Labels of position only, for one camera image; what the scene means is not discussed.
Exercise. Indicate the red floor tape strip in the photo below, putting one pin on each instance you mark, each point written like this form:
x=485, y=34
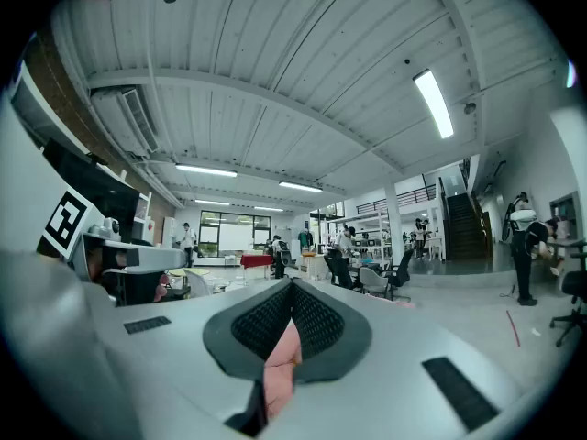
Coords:
x=513, y=328

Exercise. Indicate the black mesh armchair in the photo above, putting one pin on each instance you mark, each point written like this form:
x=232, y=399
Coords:
x=401, y=268

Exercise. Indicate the large dark-framed window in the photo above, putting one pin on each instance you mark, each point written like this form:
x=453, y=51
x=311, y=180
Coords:
x=211, y=220

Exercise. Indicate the small white table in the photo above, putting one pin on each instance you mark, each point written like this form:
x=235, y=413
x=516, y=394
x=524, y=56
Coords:
x=435, y=245

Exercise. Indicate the dark wooden staircase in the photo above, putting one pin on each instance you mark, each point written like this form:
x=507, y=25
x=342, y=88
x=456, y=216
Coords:
x=463, y=232

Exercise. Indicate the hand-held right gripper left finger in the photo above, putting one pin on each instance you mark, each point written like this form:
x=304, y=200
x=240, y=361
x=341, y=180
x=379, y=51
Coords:
x=183, y=360

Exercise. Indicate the pink cushion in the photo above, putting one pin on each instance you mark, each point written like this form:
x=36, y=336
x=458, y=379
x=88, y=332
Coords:
x=282, y=383

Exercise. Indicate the yellow round table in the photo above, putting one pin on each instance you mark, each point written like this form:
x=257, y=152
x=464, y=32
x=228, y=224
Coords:
x=192, y=272

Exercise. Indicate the white security camera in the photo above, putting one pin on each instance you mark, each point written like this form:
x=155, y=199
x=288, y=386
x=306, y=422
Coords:
x=469, y=107

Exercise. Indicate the grey shell chair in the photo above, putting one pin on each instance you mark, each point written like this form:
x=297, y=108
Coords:
x=372, y=280

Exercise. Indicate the left hand-held gripper camera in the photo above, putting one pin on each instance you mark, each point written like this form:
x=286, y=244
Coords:
x=107, y=227

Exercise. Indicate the white cart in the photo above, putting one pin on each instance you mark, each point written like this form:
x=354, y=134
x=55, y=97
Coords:
x=314, y=264

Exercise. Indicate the white shelving rack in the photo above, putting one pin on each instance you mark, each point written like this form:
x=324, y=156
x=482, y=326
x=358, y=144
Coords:
x=362, y=217

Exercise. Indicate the black high-back office chair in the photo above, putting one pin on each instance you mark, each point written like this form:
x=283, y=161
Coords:
x=330, y=266

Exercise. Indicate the white ceiling air conditioner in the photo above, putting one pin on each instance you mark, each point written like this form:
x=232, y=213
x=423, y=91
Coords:
x=119, y=122

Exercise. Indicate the red table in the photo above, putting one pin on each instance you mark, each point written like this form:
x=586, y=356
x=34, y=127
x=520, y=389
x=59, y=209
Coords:
x=257, y=260

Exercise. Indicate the large black screen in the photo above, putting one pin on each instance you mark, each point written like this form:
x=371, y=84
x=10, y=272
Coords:
x=105, y=190

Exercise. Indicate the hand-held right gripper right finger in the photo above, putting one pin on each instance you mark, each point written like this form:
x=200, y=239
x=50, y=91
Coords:
x=390, y=360

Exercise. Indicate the black mezzanine railing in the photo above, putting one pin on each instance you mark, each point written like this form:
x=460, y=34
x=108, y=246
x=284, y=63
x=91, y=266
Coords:
x=394, y=200

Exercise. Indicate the grey desk with hutch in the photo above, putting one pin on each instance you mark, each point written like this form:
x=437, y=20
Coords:
x=566, y=213

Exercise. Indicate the white office chair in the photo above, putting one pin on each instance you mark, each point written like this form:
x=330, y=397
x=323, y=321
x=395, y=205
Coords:
x=197, y=284

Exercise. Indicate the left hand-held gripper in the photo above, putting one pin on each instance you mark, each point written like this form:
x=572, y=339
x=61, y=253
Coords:
x=64, y=223

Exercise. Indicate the ceiling light strip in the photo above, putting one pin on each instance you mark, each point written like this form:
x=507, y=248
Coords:
x=571, y=73
x=212, y=202
x=268, y=209
x=433, y=103
x=206, y=170
x=300, y=186

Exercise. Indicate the white shelf unit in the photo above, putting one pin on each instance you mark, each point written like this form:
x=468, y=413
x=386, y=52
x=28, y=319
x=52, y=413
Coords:
x=140, y=232

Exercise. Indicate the clothes rack with green garment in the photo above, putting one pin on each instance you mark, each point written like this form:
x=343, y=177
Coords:
x=306, y=238

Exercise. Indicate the white cabinet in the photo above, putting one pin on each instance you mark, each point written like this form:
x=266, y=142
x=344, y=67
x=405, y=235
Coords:
x=169, y=232

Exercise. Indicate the white backpack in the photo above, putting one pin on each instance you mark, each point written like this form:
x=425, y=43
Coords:
x=523, y=214

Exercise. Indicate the dark desk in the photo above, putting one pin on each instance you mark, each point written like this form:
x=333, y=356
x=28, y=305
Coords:
x=364, y=264

